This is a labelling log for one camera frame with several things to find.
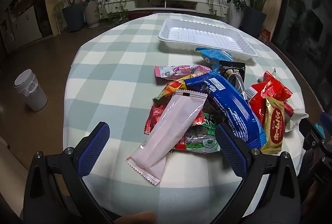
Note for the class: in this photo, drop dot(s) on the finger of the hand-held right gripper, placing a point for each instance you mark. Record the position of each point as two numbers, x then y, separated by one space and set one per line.
307 130

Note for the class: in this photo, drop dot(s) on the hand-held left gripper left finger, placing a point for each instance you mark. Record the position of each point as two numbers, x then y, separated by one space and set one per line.
94 148

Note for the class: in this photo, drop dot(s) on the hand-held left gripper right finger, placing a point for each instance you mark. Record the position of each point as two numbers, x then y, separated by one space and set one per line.
230 151

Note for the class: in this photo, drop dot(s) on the white and red packet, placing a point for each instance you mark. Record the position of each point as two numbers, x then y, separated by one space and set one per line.
295 117

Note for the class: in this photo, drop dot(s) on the green nut packet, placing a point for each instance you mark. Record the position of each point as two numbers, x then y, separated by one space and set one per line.
205 143

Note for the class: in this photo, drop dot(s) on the gold snack packet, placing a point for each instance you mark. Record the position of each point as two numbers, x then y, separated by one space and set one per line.
275 125

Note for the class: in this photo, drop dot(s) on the long blue cake packet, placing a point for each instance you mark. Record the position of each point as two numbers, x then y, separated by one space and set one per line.
228 104

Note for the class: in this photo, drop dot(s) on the large red snack packet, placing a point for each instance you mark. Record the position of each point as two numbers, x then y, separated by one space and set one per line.
275 87

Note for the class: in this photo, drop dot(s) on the pale pink snack packet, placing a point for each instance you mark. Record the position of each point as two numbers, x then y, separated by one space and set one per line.
171 130

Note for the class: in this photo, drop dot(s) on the red strawberry print packet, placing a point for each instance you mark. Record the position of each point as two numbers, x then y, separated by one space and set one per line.
154 120

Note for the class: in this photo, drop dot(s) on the black snack packet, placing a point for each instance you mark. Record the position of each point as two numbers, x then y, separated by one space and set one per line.
233 71

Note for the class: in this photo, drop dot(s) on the orange snack packet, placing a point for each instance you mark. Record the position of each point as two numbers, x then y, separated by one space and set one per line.
173 87

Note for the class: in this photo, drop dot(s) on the pink cartoon snack packet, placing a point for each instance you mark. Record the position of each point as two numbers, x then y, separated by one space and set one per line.
179 70

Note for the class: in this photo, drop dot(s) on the light blue snack packet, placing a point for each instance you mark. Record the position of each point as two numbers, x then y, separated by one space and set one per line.
215 55

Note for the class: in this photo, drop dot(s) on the white plastic tray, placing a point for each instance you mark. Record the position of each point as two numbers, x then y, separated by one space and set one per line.
205 37

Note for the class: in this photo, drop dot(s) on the person's left hand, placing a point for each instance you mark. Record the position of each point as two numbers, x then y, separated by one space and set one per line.
141 218

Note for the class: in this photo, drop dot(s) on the white trash bin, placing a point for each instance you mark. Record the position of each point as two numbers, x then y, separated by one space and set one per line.
31 91

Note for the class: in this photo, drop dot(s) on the red box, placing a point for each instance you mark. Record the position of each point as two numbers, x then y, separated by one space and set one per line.
265 35

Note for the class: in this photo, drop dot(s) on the dark glass door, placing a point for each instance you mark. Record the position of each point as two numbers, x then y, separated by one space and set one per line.
303 19

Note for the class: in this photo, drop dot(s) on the plant in white pot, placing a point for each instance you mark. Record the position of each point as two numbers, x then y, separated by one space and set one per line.
92 11

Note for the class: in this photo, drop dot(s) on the bushy green plant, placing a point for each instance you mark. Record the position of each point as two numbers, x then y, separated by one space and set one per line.
237 3

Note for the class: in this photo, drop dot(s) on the white television console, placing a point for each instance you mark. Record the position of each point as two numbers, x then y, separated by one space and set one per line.
171 3

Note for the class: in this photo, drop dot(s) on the white cabinet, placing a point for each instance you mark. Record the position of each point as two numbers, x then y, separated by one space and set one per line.
18 6

